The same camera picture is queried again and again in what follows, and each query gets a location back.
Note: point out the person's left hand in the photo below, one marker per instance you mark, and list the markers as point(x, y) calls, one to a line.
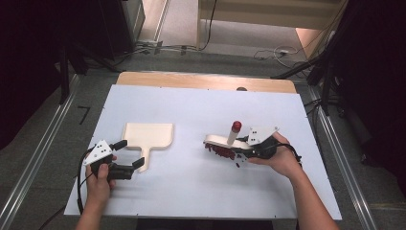
point(97, 188)

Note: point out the pile of red beans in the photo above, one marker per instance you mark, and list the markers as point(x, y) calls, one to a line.
point(221, 151)

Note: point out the cream brush with red cap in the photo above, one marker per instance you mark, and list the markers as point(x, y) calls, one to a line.
point(233, 135)

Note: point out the dark cabinet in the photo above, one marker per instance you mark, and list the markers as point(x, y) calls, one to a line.
point(115, 25)

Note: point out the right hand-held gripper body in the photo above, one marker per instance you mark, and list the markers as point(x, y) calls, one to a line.
point(260, 135)

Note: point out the white board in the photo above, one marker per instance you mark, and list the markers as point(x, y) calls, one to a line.
point(191, 105)

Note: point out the cream plastic dustpan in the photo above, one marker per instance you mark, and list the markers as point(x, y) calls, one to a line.
point(146, 135)

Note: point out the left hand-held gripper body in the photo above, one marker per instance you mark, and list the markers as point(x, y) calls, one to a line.
point(98, 152)

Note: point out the dark curtain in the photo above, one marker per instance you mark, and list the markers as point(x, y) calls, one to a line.
point(379, 80)
point(28, 48)

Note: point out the wooden table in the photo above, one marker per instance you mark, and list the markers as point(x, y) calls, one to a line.
point(191, 80)

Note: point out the person's right hand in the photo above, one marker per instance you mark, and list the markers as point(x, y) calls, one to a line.
point(282, 161)

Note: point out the beige furniture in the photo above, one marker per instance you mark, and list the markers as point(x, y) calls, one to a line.
point(271, 12)

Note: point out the black metal stand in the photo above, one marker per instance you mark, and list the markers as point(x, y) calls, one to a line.
point(326, 92)
point(64, 80)

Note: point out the aluminium floor rail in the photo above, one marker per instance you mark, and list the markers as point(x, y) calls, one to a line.
point(43, 150)
point(361, 204)

